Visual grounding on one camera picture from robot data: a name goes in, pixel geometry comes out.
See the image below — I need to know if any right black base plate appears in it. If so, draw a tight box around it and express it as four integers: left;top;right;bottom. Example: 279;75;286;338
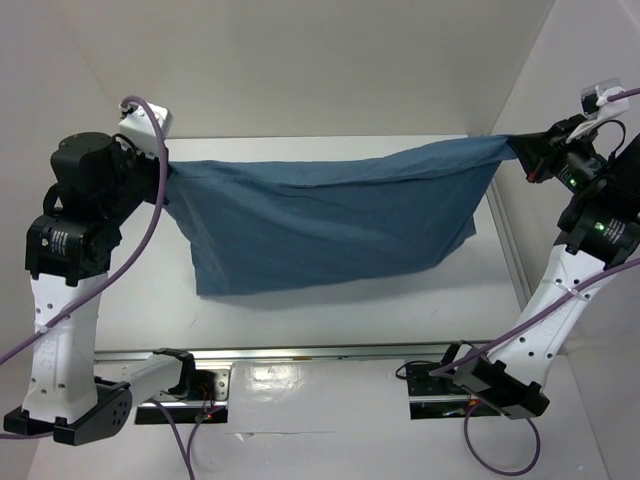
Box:
395;360;497;420

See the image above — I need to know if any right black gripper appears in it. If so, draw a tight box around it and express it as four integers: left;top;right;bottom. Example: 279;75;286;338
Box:
510;113;614;195

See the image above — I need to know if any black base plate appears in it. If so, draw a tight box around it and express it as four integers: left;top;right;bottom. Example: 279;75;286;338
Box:
395;360;497;420
134;363;232;425

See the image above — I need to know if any blue pillowcase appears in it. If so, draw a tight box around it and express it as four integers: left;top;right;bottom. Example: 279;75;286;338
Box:
166;135;514;296

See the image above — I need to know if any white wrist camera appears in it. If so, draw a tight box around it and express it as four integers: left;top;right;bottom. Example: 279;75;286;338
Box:
118;103;173;158
566;78;629;143

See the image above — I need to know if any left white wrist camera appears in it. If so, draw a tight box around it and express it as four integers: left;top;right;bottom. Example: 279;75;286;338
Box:
118;103;173;158

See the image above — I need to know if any aluminium side rail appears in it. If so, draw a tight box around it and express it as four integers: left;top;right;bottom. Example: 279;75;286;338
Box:
486;181;532;310

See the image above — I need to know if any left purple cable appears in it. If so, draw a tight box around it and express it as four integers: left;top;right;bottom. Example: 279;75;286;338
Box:
0;94;201;480

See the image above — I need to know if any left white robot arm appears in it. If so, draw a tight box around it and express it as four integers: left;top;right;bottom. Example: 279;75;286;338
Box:
3;132;198;446

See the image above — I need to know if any aluminium front rail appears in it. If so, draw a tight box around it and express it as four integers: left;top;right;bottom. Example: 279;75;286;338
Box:
94;339;501;364

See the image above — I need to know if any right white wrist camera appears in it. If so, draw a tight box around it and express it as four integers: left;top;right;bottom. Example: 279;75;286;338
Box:
566;78;629;143

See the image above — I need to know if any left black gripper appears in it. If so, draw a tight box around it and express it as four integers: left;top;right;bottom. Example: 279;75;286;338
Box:
103;135;169;224

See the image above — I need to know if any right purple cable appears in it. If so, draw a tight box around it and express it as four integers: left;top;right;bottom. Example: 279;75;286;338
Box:
429;87;640;475

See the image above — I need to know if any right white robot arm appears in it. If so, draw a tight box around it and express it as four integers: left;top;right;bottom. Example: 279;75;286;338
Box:
431;114;639;419

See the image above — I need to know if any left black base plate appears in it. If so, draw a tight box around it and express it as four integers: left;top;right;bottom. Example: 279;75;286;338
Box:
134;363;232;425

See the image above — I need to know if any purple cable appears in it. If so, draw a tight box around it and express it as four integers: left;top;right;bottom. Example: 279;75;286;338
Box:
0;94;201;480
429;87;640;475

